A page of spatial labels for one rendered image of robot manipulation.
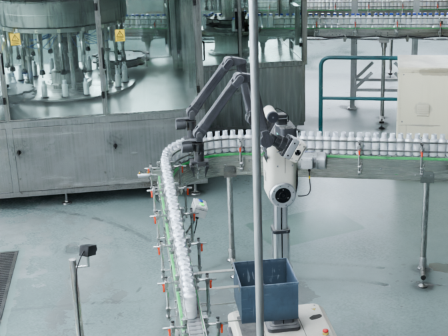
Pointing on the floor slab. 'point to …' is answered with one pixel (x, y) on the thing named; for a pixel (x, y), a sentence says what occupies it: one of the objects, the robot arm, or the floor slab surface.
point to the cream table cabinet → (422, 95)
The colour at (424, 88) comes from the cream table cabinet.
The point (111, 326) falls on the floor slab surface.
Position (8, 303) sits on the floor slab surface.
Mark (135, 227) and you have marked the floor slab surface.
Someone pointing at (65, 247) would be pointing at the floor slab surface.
